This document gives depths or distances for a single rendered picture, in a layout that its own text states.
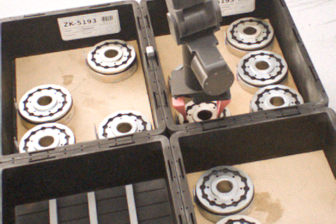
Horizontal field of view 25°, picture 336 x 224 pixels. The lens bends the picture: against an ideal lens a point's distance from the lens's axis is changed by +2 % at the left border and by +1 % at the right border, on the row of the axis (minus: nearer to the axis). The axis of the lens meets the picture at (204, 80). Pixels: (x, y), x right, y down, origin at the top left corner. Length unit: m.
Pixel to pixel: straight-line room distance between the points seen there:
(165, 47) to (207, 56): 0.42
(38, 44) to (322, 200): 0.70
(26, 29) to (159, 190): 0.48
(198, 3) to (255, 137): 0.28
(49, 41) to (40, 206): 0.41
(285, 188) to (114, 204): 0.30
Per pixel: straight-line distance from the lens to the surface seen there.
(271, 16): 1.70
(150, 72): 1.46
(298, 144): 1.42
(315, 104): 1.39
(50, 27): 1.65
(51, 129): 1.49
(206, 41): 1.28
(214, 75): 1.25
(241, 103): 1.53
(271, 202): 1.37
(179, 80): 1.39
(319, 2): 1.99
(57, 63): 1.67
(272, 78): 1.54
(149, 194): 1.39
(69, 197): 1.41
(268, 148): 1.41
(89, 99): 1.57
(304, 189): 1.39
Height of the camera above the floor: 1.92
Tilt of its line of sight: 44 degrees down
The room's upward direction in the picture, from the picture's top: 3 degrees counter-clockwise
